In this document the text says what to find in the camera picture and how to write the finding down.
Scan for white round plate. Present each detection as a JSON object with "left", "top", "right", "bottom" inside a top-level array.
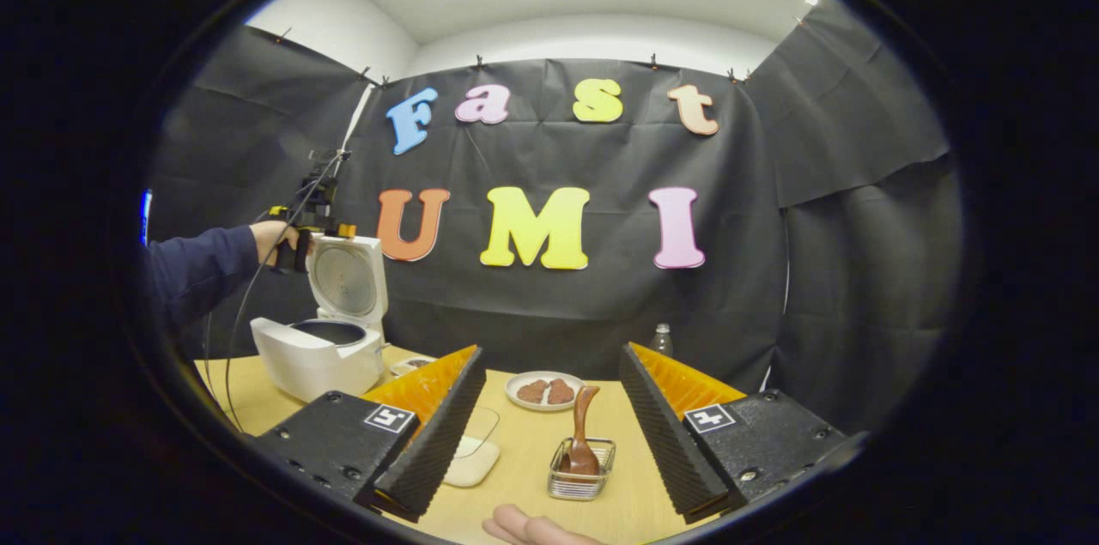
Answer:
[{"left": 505, "top": 371, "right": 586, "bottom": 413}]

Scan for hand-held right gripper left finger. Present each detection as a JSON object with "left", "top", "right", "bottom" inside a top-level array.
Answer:
[{"left": 253, "top": 345, "right": 488, "bottom": 524}]

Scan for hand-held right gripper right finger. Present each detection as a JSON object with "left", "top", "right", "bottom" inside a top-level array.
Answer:
[{"left": 618, "top": 342, "right": 864, "bottom": 526}]

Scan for glass container of white rice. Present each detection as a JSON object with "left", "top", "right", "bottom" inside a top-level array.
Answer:
[{"left": 442, "top": 405, "right": 501, "bottom": 489}]

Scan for black backdrop cloth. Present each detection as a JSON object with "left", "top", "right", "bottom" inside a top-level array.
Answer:
[{"left": 146, "top": 0, "right": 962, "bottom": 434}]

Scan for wire metal chopstick holder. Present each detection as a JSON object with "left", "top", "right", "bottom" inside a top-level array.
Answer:
[{"left": 548, "top": 437, "right": 616, "bottom": 501}]

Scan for white rice cooker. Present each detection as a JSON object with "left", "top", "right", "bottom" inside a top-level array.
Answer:
[{"left": 250, "top": 233, "right": 389, "bottom": 404}]

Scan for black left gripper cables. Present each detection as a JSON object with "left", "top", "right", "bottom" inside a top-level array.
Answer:
[{"left": 202, "top": 152, "right": 344, "bottom": 434}]

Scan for brown wooden spoon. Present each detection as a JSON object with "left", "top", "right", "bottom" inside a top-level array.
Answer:
[{"left": 562, "top": 385, "right": 602, "bottom": 477}]

